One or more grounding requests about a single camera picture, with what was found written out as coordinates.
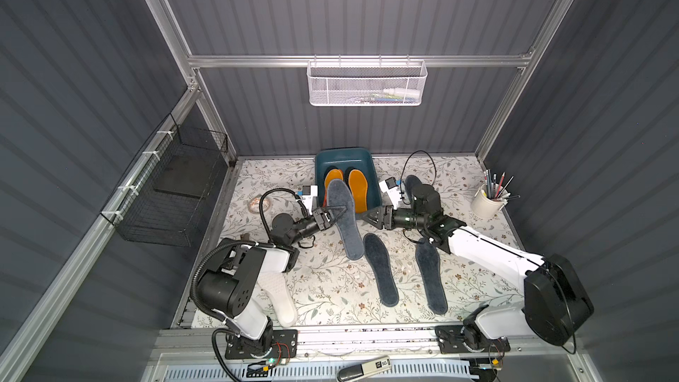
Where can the white tube in basket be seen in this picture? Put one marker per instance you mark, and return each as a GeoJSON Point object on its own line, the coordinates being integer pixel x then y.
{"type": "Point", "coordinates": [403, 93]}

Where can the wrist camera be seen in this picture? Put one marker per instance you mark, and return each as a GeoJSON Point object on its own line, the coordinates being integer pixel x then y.
{"type": "Point", "coordinates": [391, 187]}
{"type": "Point", "coordinates": [309, 196]}

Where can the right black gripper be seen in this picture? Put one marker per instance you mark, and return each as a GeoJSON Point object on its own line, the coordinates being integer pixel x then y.
{"type": "Point", "coordinates": [382, 217]}

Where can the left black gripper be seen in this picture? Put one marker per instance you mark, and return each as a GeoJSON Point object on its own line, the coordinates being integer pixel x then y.
{"type": "Point", "coordinates": [324, 218]}

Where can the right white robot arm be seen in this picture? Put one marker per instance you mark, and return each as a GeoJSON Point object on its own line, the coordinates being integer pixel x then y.
{"type": "Point", "coordinates": [555, 302]}

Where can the dark grey fleece insole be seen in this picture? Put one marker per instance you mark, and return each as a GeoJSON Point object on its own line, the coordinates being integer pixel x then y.
{"type": "Point", "coordinates": [432, 281]}
{"type": "Point", "coordinates": [410, 183]}
{"type": "Point", "coordinates": [378, 258]}
{"type": "Point", "coordinates": [340, 200]}

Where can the white pen cup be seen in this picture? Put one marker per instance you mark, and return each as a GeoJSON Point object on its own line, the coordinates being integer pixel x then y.
{"type": "Point", "coordinates": [493, 195]}

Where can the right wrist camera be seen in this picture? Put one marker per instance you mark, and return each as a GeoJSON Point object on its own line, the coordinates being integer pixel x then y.
{"type": "Point", "coordinates": [391, 187]}

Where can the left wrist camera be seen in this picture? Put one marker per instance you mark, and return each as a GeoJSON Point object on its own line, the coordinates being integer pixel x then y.
{"type": "Point", "coordinates": [309, 196]}

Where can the yellow fleece insole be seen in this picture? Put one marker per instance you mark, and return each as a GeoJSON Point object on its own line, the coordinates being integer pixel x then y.
{"type": "Point", "coordinates": [332, 174]}
{"type": "Point", "coordinates": [358, 186]}

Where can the teal plastic storage box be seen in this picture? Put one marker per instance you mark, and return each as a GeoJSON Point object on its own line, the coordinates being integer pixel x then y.
{"type": "Point", "coordinates": [344, 159]}

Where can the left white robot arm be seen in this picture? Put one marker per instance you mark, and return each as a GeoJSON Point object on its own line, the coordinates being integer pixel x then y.
{"type": "Point", "coordinates": [226, 278]}

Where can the grey handheld device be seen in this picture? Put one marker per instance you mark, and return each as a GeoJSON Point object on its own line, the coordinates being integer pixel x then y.
{"type": "Point", "coordinates": [364, 370]}

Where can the white insole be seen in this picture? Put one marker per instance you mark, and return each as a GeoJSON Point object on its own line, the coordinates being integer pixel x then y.
{"type": "Point", "coordinates": [274, 285]}

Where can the patterned tape roll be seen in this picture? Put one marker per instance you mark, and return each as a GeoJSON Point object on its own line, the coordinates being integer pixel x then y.
{"type": "Point", "coordinates": [258, 203]}

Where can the white wire mesh basket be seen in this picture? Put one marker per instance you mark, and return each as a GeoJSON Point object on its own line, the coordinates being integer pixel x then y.
{"type": "Point", "coordinates": [360, 82]}

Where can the black wire mesh basket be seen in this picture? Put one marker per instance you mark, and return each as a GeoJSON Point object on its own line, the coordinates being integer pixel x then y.
{"type": "Point", "coordinates": [170, 200]}

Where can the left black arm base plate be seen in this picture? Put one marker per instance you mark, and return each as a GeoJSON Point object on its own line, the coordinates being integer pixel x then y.
{"type": "Point", "coordinates": [273, 344]}

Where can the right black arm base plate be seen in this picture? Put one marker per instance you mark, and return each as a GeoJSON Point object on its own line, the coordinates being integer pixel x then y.
{"type": "Point", "coordinates": [458, 339]}

